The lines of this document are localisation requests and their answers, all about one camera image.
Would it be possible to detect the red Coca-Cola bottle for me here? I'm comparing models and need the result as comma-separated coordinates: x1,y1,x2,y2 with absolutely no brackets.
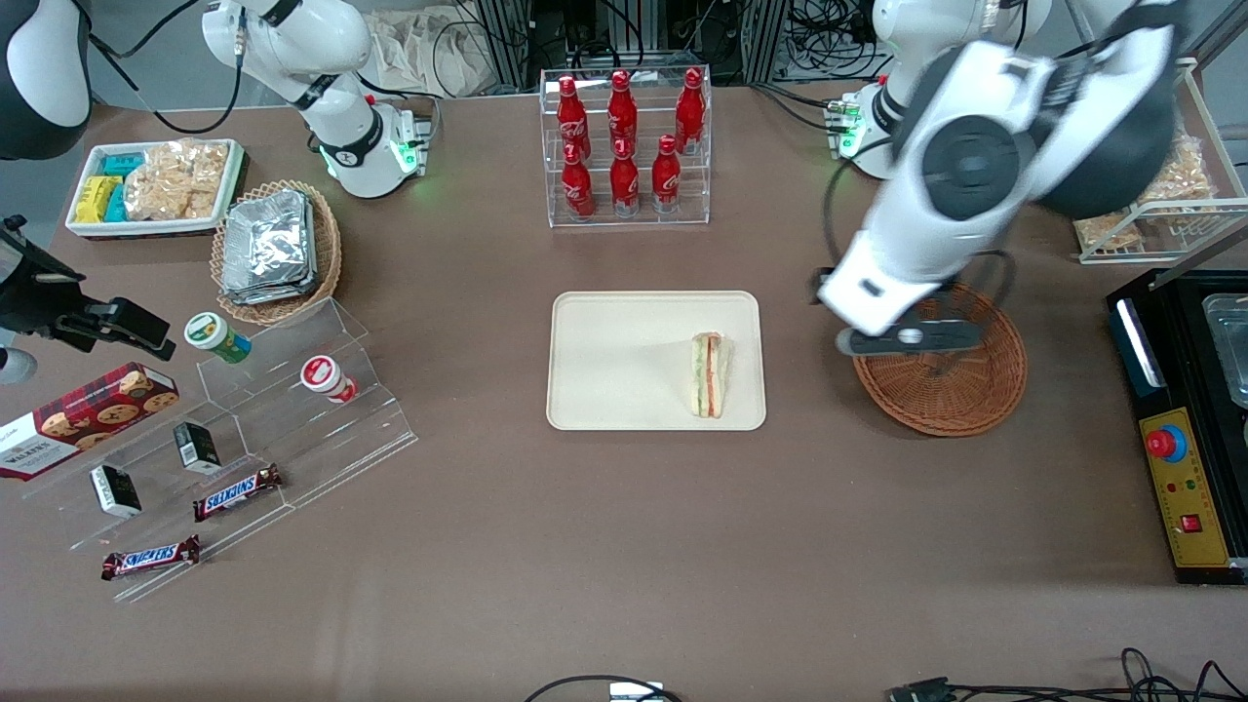
558,76,591,162
562,144,594,220
676,68,706,155
651,135,682,215
607,70,638,157
610,139,641,217

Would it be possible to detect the red-lid snack cup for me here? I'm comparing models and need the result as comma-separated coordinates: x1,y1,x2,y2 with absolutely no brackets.
300,356,357,404

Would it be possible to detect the foil-wrapped package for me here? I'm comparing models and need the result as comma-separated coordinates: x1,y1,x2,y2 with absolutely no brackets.
222,190,318,305

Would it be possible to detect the green-lid snack cup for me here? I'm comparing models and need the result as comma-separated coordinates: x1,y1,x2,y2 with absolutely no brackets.
185,312,253,365

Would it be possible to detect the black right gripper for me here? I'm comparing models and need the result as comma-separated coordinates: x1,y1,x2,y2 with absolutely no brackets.
0,219,176,360

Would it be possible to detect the black cable bundle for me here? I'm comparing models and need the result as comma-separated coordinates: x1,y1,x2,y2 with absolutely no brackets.
785,0,888,79

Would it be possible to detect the white rectangular snack bin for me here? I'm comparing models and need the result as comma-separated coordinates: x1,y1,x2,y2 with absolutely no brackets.
66,139,245,238

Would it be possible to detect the triangle sandwich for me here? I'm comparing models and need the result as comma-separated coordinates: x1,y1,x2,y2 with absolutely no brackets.
690,331,734,420

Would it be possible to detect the light oval wicker basket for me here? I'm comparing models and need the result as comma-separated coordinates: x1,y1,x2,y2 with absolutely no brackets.
211,180,342,326

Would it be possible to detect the clear acrylic stepped stand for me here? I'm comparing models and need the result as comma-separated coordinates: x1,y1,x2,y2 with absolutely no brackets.
19,297,418,604

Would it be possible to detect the beige cloth bag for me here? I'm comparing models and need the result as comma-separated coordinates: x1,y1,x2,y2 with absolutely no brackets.
366,8,508,98

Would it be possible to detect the white wire rack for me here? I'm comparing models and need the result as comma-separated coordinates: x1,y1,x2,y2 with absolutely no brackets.
1072,57,1248,266

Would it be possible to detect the yellow snack packet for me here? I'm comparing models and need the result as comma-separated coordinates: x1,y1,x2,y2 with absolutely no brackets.
76,175,123,223

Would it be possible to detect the cream plastic tray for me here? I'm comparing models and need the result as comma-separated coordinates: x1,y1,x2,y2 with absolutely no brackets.
546,291,767,432

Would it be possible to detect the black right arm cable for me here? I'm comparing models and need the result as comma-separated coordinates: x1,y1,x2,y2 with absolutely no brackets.
73,0,245,136

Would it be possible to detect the aluminium frame post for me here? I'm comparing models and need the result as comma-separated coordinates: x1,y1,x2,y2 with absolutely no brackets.
743,0,789,84
478,0,532,94

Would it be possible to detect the wrapped rice cracker packet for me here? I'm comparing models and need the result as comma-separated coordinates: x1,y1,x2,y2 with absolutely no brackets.
1136,136,1215,211
1077,213,1142,253

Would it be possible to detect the small black box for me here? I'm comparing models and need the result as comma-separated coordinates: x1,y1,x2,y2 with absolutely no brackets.
91,465,142,518
174,421,221,475

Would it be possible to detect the red tartan cookie box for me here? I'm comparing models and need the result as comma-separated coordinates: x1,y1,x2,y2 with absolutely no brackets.
0,363,180,481

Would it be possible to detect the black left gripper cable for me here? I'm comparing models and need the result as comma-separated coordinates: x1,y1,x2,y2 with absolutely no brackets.
822,136,888,284

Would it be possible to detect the black cable with connector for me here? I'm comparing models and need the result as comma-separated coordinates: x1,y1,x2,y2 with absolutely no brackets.
889,648,1248,702

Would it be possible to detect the clear bag of crackers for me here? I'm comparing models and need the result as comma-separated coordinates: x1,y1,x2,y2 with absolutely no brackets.
125,139,230,220

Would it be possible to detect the Snickers chocolate bar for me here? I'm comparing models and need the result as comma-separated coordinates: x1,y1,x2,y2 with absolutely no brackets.
101,535,201,582
193,464,284,523

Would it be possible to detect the clear acrylic bottle rack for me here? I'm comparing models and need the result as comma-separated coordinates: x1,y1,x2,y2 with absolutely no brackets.
539,66,713,228

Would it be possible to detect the black appliance with yellow panel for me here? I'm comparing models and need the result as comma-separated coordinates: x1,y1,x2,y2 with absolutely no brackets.
1107,219,1248,586

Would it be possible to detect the silver appliance handle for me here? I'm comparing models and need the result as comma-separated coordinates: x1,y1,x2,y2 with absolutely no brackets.
1114,297,1163,389

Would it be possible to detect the brown round wicker basket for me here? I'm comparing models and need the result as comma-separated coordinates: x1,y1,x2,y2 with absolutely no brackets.
852,283,1028,437

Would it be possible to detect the black looped cable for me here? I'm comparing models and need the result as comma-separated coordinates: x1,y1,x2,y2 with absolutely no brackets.
525,675,683,702

